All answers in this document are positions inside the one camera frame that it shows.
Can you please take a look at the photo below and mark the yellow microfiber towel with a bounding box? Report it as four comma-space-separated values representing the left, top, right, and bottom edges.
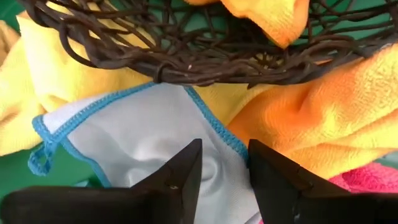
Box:
0, 20, 19, 66
0, 1, 274, 156

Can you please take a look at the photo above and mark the orange microfiber towel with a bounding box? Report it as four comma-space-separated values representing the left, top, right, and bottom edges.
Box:
183, 0, 311, 50
226, 43, 398, 180

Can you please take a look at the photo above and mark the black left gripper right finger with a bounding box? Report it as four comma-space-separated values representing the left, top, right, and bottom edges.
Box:
248, 139, 398, 224

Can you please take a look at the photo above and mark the black woven wire basket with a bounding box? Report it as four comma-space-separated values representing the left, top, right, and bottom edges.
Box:
17, 0, 398, 90

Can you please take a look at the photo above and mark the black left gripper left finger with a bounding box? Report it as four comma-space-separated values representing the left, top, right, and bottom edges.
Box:
0, 138, 203, 224

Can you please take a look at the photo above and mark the pale blue-edged microfiber towel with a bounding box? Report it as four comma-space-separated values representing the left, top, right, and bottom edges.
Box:
27, 81, 262, 224

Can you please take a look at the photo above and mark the pink microfiber towel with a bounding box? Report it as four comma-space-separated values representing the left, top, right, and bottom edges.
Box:
328, 161, 398, 194

